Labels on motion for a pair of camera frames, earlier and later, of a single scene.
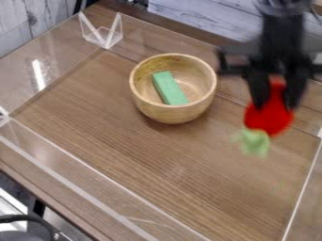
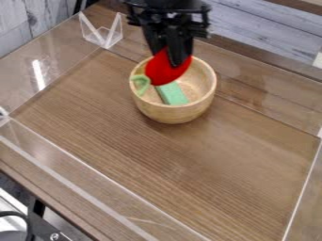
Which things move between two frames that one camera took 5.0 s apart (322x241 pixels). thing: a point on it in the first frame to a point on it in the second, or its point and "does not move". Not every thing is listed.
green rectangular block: [170, 88] does not move
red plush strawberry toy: [265, 120] to [160, 69]
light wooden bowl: [196, 79] does not move
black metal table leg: [39, 207] does not move
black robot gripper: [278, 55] to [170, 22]
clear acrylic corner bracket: [103, 37] does not move
